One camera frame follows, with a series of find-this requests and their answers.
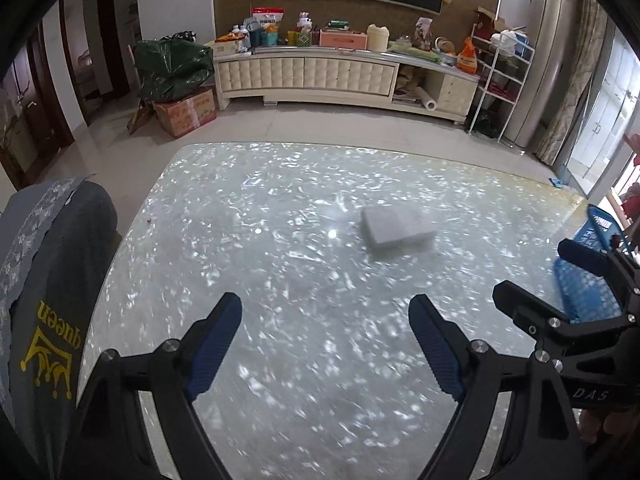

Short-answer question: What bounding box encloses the white plastic bag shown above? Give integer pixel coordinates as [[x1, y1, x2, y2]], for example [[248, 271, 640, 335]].
[[490, 30, 533, 58]]

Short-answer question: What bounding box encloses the open brown cardboard box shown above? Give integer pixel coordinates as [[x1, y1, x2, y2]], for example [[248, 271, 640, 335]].
[[472, 6, 526, 36]]

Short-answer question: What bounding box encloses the orange snack bag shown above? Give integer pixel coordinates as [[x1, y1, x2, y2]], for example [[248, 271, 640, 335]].
[[457, 37, 477, 73]]

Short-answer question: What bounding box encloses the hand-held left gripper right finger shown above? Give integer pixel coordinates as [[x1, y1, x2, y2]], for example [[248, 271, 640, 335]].
[[407, 294, 589, 480]]

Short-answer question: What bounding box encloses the blue plastic basket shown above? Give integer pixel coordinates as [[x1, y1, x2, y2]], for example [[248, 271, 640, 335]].
[[554, 204, 633, 326]]

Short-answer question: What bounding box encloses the cream lidded jar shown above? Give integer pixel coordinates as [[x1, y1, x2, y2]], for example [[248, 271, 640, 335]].
[[367, 23, 390, 52]]

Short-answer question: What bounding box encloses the person's dark printed shirt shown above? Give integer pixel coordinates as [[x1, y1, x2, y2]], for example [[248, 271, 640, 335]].
[[0, 175, 121, 480]]

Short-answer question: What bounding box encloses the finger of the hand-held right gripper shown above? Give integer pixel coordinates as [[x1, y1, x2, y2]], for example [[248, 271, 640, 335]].
[[492, 280, 640, 361], [556, 234, 640, 293]]

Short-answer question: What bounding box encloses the printed cardboard box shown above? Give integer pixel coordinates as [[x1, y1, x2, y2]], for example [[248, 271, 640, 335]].
[[152, 87, 218, 138]]

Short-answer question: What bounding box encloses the silver tower air conditioner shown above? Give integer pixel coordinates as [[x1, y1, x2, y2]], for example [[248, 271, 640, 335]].
[[502, 0, 583, 153]]

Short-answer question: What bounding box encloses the white wire shelf rack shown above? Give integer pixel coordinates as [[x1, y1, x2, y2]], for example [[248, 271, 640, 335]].
[[467, 22, 536, 141]]

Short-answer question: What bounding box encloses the cream tufted television cabinet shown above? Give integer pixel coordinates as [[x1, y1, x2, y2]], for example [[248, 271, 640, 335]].
[[214, 42, 481, 126]]

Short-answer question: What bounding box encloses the dark wooden door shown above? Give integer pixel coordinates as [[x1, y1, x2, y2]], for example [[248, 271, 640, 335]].
[[0, 25, 76, 191]]

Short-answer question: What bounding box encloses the pink storage box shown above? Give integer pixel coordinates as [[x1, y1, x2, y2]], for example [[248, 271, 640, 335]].
[[318, 29, 368, 50]]

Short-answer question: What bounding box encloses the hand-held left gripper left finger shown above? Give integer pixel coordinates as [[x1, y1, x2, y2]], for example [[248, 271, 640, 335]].
[[70, 291, 244, 480]]

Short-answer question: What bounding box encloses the white sponge block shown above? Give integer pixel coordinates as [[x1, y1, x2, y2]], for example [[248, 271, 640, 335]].
[[361, 205, 440, 261]]

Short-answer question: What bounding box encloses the red white snack bag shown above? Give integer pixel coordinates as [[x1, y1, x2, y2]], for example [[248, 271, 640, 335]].
[[252, 7, 286, 31]]

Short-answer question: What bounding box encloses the person's right hand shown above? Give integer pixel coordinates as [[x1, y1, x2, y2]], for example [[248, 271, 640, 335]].
[[577, 405, 626, 453]]

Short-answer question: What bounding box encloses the dark green plastic bag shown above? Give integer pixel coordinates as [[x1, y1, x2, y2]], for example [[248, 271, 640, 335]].
[[135, 35, 216, 103]]

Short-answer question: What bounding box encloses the patterned beige curtain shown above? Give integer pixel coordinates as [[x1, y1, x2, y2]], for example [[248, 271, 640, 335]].
[[535, 0, 608, 166]]

